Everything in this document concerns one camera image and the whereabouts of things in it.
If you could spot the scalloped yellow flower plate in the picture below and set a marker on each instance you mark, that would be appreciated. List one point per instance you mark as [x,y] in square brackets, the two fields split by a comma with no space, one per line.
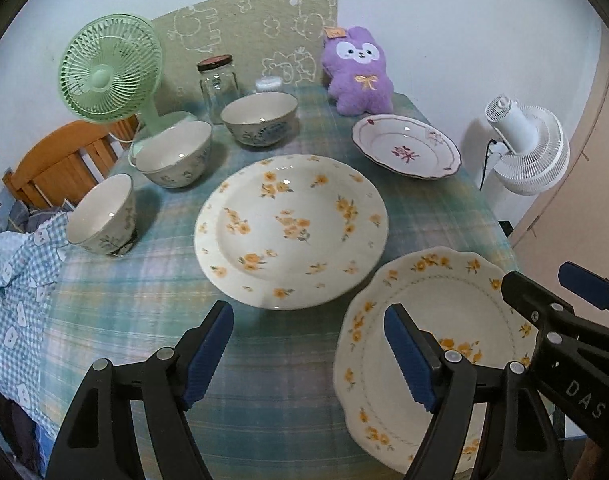
[464,305]

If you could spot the cotton swab container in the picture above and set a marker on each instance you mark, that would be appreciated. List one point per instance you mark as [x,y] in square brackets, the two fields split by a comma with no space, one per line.
[268,84]

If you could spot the beige door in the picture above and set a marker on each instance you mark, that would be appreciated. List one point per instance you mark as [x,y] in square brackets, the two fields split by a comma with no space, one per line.
[584,185]

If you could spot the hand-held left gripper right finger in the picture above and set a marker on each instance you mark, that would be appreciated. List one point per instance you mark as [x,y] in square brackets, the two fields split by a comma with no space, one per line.
[409,355]

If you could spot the blue checked blanket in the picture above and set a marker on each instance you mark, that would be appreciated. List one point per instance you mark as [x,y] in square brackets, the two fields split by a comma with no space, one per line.
[19,310]

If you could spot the wide floral ceramic bowl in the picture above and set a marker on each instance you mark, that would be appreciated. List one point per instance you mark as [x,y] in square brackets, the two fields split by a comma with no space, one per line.
[174,150]

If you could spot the small floral ceramic bowl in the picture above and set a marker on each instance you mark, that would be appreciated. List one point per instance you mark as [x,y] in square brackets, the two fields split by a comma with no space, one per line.
[99,210]

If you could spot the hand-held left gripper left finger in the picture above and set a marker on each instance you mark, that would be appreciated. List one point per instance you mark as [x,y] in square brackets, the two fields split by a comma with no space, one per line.
[209,350]

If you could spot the green desk fan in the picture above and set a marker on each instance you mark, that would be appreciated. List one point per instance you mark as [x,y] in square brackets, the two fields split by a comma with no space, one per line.
[102,80]

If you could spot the blue flower ceramic bowl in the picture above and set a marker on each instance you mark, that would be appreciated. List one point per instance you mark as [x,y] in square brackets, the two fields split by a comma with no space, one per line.
[257,110]

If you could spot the glass jar with dark lid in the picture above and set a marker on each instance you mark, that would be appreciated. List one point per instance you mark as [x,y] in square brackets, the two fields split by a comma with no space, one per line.
[218,90]

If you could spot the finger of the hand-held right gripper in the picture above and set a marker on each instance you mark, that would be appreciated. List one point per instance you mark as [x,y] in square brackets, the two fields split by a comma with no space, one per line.
[584,282]
[529,295]

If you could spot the green printed wall mat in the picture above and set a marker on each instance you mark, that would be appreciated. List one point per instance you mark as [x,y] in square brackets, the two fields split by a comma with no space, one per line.
[244,35]

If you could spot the grey patterned bedding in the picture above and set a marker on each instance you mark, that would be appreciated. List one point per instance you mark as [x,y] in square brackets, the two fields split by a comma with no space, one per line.
[39,217]

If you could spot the plaid tablecloth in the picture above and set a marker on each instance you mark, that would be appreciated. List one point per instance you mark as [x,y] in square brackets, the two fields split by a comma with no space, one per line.
[134,310]

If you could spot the orange wooden slatted frame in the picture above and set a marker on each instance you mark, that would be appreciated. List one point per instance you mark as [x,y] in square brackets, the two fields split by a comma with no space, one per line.
[49,170]

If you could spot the white red flower plate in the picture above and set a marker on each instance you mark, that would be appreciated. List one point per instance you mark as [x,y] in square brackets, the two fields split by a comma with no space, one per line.
[399,140]

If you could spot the round yellow flower plate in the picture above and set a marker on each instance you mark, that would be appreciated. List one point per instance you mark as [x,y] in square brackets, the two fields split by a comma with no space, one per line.
[289,240]

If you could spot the white standing fan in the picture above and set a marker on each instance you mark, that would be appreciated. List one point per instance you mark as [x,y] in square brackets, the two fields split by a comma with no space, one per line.
[529,155]

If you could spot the purple plush bunny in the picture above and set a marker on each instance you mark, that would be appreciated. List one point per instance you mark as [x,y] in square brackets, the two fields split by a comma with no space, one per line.
[357,85]

